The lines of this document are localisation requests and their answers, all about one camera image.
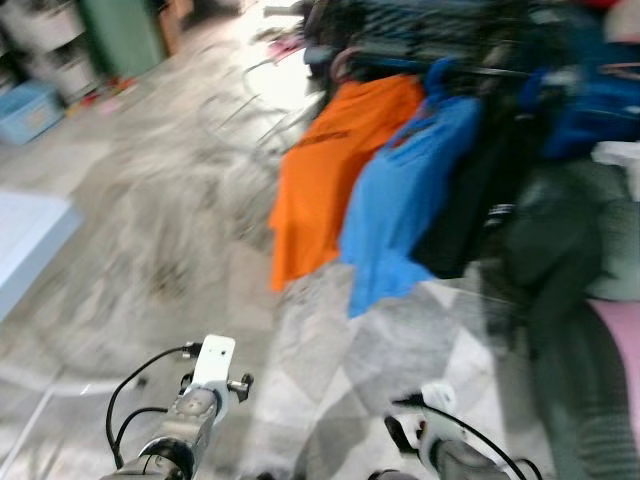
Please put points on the blue suitcase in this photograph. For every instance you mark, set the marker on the blue suitcase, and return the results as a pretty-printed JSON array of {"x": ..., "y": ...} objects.
[{"x": 600, "y": 100}]

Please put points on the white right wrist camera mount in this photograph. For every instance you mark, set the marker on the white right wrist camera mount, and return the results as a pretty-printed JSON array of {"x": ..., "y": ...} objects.
[{"x": 438, "y": 410}]

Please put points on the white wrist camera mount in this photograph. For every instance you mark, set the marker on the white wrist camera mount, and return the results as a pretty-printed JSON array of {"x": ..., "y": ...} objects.
[
  {"x": 438, "y": 410},
  {"x": 213, "y": 358}
]

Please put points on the robot left leg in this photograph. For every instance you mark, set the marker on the robot left leg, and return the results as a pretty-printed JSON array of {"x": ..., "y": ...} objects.
[{"x": 262, "y": 476}]

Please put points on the robot leg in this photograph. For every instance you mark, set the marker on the robot leg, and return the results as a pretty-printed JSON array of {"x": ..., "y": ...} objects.
[
  {"x": 262, "y": 476},
  {"x": 395, "y": 476}
]

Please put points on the white folding table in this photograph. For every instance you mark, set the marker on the white folding table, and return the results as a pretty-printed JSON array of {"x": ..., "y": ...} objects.
[{"x": 30, "y": 240}]

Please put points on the pink clothes hanger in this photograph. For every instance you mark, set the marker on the pink clothes hanger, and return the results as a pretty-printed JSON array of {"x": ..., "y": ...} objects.
[{"x": 620, "y": 68}]

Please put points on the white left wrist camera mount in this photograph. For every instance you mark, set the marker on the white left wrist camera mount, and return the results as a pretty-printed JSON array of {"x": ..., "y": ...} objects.
[{"x": 213, "y": 358}]

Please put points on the light blue shirt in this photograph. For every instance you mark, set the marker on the light blue shirt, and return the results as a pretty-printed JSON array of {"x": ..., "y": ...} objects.
[{"x": 400, "y": 200}]

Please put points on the robot right leg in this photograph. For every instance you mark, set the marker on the robot right leg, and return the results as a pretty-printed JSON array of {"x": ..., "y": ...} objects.
[{"x": 395, "y": 476}]

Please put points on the dark green sofa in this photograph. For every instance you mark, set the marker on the dark green sofa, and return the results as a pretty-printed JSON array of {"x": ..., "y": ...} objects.
[{"x": 570, "y": 320}]

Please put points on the black garment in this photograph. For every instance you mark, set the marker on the black garment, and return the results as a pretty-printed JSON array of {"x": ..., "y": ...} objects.
[{"x": 470, "y": 200}]

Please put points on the green cabinet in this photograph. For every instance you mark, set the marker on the green cabinet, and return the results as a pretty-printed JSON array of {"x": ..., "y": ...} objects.
[{"x": 120, "y": 35}]

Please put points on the orange shirt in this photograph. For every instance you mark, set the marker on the orange shirt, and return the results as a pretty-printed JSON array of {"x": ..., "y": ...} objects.
[{"x": 330, "y": 170}]

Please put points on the pink cushion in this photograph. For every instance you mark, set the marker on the pink cushion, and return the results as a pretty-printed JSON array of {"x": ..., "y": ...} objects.
[{"x": 620, "y": 360}]

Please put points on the light blue plastic basket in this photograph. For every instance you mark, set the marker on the light blue plastic basket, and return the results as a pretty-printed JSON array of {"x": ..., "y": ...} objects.
[{"x": 30, "y": 112}]

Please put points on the white storage cart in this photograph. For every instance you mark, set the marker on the white storage cart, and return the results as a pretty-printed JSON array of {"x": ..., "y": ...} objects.
[
  {"x": 40, "y": 22},
  {"x": 65, "y": 72}
]

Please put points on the black metal clothes rack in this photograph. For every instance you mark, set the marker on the black metal clothes rack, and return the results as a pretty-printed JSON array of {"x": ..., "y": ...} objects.
[{"x": 430, "y": 40}]

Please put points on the white cloth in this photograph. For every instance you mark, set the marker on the white cloth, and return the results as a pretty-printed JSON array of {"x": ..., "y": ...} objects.
[{"x": 618, "y": 152}]

